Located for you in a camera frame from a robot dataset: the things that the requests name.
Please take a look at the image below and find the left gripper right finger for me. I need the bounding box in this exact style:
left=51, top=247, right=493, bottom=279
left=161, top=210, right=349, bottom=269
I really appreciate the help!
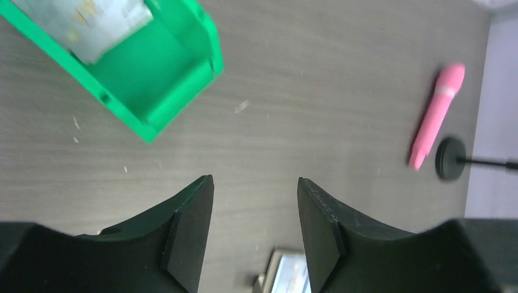
left=297, top=178, right=517, bottom=292

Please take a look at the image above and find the pink toy microphone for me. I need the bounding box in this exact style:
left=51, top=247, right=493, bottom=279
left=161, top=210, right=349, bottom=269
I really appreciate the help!
left=409, top=63, right=465, bottom=170

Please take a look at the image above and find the black microphone stand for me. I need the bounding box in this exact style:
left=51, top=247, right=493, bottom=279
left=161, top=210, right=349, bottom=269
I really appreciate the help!
left=435, top=136, right=517, bottom=182

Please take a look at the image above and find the green plastic bin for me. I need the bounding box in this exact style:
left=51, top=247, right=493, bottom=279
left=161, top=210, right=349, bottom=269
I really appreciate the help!
left=1, top=1, right=224, bottom=143

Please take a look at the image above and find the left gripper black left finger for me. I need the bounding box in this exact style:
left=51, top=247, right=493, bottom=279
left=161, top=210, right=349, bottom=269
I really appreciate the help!
left=1, top=175, right=214, bottom=292

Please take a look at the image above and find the grey card in bin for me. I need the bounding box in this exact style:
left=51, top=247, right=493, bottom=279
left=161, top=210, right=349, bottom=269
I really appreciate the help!
left=12, top=0, right=153, bottom=63

